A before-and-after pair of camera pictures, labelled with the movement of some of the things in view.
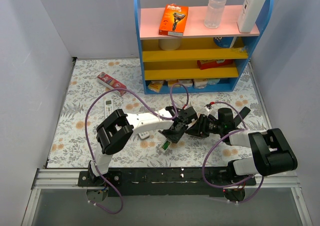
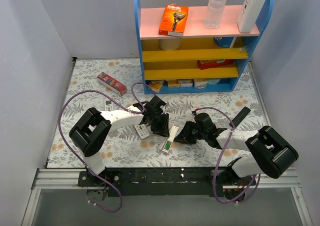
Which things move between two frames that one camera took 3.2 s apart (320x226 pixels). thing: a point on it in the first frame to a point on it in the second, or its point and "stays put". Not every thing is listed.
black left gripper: [175, 128] to [157, 121]
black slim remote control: [237, 119] stays put
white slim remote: [161, 148] stays put
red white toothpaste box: [111, 82] stays put
